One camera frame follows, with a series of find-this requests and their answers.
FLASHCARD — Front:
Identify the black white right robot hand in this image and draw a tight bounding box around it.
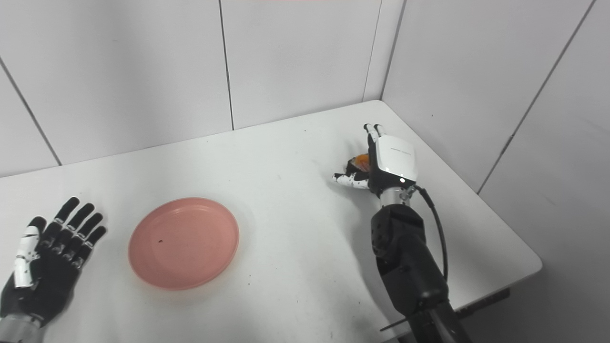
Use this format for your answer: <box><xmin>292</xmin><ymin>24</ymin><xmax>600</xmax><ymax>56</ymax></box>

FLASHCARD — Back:
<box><xmin>332</xmin><ymin>123</ymin><xmax>419</xmax><ymax>197</ymax></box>

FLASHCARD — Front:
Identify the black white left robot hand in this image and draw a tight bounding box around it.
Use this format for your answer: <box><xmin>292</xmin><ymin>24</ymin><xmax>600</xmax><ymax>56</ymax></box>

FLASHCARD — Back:
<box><xmin>0</xmin><ymin>197</ymin><xmax>107</xmax><ymax>329</ymax></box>

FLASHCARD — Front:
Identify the cake slice with fruit topping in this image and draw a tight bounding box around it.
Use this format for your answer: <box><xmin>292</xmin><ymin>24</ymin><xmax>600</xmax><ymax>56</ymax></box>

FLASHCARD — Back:
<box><xmin>346</xmin><ymin>153</ymin><xmax>372</xmax><ymax>175</ymax></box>

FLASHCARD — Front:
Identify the pink round plate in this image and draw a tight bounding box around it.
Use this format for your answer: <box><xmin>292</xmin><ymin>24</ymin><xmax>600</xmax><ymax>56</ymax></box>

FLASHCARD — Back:
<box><xmin>128</xmin><ymin>197</ymin><xmax>240</xmax><ymax>291</ymax></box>

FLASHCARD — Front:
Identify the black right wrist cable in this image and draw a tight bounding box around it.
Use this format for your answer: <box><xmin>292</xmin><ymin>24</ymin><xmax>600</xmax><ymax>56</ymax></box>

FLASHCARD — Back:
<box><xmin>413</xmin><ymin>185</ymin><xmax>449</xmax><ymax>282</ymax></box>

